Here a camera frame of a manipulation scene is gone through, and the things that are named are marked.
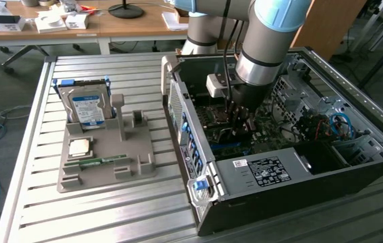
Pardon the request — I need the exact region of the brown cardboard box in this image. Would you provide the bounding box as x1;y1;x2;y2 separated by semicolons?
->
173;6;191;24

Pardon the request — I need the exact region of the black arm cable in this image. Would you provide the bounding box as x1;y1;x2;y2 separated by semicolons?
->
220;0;245;107

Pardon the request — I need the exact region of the white paper stack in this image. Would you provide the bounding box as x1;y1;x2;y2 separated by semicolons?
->
160;11;189;31

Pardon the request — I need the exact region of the white box with tape roll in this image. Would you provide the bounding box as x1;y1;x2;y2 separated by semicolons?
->
33;10;68;34

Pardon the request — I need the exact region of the black fan shroud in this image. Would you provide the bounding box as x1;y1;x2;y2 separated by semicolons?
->
293;141;351;176

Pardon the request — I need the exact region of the black open PC case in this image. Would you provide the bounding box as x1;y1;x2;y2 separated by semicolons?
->
160;46;383;237

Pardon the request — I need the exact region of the hard disk in blue carrier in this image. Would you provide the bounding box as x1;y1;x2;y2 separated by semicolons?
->
51;75;117;130

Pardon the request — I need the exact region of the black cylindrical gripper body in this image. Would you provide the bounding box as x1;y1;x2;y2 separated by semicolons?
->
231;83;275;114

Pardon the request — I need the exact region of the wooden desk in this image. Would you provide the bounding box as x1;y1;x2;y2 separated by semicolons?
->
0;0;285;49

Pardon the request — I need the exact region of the metal CPU socket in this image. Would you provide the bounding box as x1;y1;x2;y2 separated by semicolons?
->
209;105;232;123

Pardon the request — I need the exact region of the blue expansion slot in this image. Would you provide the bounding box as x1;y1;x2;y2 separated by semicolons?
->
209;141;244;150

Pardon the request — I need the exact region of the green RAM stick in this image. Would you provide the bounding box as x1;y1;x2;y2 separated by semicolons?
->
64;154;128;168

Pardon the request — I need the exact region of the metal disk bay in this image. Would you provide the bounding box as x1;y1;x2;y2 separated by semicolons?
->
331;134;383;167

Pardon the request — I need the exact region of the grey chipset heatsink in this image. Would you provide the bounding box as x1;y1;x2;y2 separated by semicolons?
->
252;143;272;154

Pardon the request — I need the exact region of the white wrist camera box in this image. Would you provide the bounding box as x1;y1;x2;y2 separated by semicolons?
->
204;73;236;98

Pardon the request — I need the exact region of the black round lamp base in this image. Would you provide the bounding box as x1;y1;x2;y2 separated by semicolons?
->
107;0;144;19

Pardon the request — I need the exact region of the white box black lid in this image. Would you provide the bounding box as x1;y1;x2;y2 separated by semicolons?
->
0;14;27;32

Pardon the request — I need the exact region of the silver CPU chip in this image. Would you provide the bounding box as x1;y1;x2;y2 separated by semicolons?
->
68;139;91;156

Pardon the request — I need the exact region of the white floor cable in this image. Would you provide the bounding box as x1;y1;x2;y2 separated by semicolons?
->
0;105;32;120

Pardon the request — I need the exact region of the small white box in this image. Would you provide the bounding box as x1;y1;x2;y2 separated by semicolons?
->
64;14;89;30

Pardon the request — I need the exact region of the blue case latch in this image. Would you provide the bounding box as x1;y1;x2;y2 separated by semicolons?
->
192;178;209;191

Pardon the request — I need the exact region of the grey parts rack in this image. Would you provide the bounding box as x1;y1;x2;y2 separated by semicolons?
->
57;93;160;193

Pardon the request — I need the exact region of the red wire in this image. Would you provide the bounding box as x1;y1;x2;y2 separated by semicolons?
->
315;118;331;139

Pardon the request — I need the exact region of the blue wire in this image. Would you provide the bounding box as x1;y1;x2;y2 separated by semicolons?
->
331;112;356;140

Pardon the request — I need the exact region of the grey power supply unit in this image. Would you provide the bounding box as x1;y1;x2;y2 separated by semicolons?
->
215;148;313;197

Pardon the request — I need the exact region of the green motherboard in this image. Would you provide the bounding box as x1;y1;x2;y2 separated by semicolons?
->
191;91;300;161

